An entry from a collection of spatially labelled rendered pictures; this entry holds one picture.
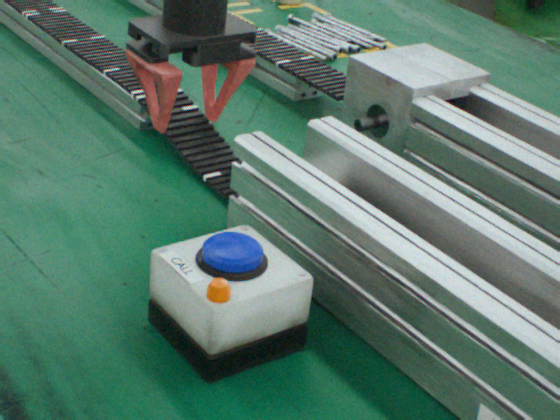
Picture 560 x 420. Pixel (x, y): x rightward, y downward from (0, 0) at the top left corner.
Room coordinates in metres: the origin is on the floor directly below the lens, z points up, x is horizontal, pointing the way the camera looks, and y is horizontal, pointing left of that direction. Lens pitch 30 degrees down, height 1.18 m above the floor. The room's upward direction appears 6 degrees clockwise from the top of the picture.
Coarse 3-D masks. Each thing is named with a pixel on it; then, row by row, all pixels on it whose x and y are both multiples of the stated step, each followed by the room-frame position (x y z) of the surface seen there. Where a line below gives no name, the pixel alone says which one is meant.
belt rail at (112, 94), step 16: (0, 0) 1.13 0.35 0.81; (0, 16) 1.14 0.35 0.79; (16, 16) 1.10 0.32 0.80; (16, 32) 1.10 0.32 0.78; (32, 32) 1.07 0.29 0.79; (48, 48) 1.03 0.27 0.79; (64, 48) 0.99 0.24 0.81; (64, 64) 0.99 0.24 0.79; (80, 64) 0.96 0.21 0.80; (80, 80) 0.96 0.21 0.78; (96, 80) 0.93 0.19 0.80; (96, 96) 0.93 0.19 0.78; (112, 96) 0.91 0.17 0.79; (128, 96) 0.88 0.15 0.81; (128, 112) 0.88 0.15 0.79; (144, 112) 0.86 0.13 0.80; (144, 128) 0.86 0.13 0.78
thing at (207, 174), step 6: (240, 162) 0.79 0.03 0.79; (204, 168) 0.77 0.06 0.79; (210, 168) 0.77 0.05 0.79; (216, 168) 0.78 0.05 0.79; (222, 168) 0.78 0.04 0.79; (228, 168) 0.78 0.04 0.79; (198, 174) 0.77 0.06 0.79; (204, 174) 0.77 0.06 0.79; (210, 174) 0.76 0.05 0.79; (216, 174) 0.76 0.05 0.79; (222, 174) 0.77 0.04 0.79; (228, 174) 0.77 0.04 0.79; (204, 180) 0.76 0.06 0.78; (210, 180) 0.76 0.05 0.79
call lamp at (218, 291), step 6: (210, 282) 0.50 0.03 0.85; (216, 282) 0.49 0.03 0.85; (222, 282) 0.49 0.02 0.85; (210, 288) 0.49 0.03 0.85; (216, 288) 0.49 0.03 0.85; (222, 288) 0.49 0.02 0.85; (228, 288) 0.49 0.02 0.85; (210, 294) 0.49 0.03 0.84; (216, 294) 0.49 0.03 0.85; (222, 294) 0.49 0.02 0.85; (228, 294) 0.49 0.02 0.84; (210, 300) 0.49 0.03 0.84; (216, 300) 0.49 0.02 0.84; (222, 300) 0.49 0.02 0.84; (228, 300) 0.49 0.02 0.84
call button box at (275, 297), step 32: (160, 256) 0.54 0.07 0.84; (192, 256) 0.54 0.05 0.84; (160, 288) 0.53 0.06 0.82; (192, 288) 0.50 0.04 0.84; (256, 288) 0.51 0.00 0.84; (288, 288) 0.52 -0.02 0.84; (160, 320) 0.53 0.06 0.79; (192, 320) 0.50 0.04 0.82; (224, 320) 0.49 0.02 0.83; (256, 320) 0.50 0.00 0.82; (288, 320) 0.52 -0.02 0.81; (192, 352) 0.50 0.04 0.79; (224, 352) 0.49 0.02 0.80; (256, 352) 0.50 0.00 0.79; (288, 352) 0.52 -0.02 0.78
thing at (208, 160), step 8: (216, 152) 0.80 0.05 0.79; (224, 152) 0.80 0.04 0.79; (232, 152) 0.81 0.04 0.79; (192, 160) 0.78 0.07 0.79; (200, 160) 0.79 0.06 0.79; (208, 160) 0.79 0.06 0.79; (216, 160) 0.79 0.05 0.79; (224, 160) 0.79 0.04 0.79; (232, 160) 0.80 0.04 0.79; (192, 168) 0.77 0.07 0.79; (200, 168) 0.77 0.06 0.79
